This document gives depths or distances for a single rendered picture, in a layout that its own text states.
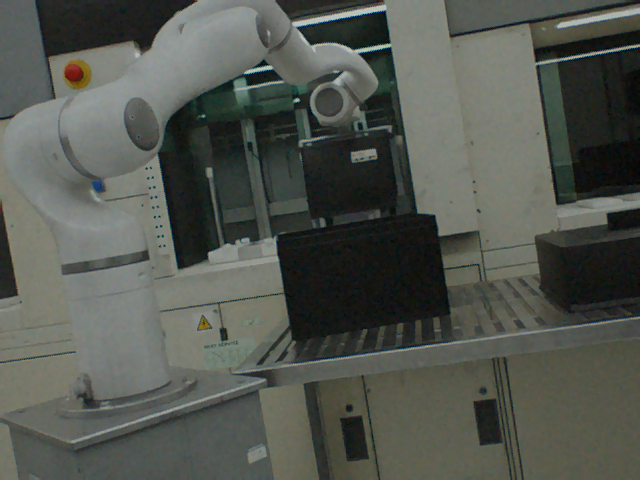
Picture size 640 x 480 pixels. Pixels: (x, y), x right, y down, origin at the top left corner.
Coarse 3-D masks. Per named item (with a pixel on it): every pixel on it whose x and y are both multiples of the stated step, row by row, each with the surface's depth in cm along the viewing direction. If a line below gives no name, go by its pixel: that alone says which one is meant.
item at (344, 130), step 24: (336, 144) 197; (360, 144) 197; (384, 144) 196; (312, 168) 198; (336, 168) 198; (360, 168) 197; (384, 168) 196; (312, 192) 199; (336, 192) 198; (360, 192) 198; (384, 192) 197; (312, 216) 199
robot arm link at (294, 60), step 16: (272, 48) 160; (288, 48) 161; (304, 48) 164; (320, 48) 171; (336, 48) 173; (272, 64) 165; (288, 64) 164; (304, 64) 166; (320, 64) 169; (336, 64) 170; (352, 64) 172; (288, 80) 169; (304, 80) 169; (352, 80) 178; (368, 80) 177; (368, 96) 181
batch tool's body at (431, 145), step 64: (128, 0) 181; (192, 0) 179; (320, 0) 176; (384, 0) 169; (64, 64) 184; (128, 64) 182; (384, 64) 224; (448, 64) 169; (192, 128) 232; (448, 128) 170; (128, 192) 184; (192, 192) 227; (448, 192) 171; (192, 256) 216; (448, 256) 176; (192, 320) 184; (320, 384) 182; (384, 384) 180; (448, 384) 178; (384, 448) 181; (448, 448) 179
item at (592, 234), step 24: (624, 216) 135; (552, 240) 135; (576, 240) 129; (600, 240) 123; (624, 240) 122; (552, 264) 134; (576, 264) 123; (600, 264) 122; (624, 264) 122; (552, 288) 138; (576, 288) 123; (600, 288) 123; (624, 288) 122; (576, 312) 123
